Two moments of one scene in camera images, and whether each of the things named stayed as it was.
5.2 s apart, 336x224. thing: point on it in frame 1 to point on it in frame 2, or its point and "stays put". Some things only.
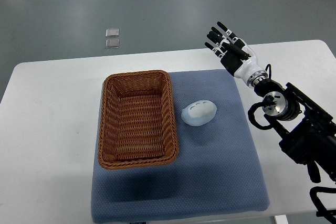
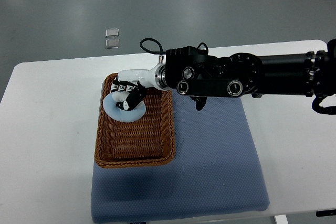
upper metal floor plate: x=112 y=33 stays put
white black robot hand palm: x=242 y=64 to x=155 y=77
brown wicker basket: x=138 y=124 stays put
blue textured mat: x=219 y=169 stays put
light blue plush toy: x=199 y=113 to x=110 y=101
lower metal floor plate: x=111 y=43 stays put
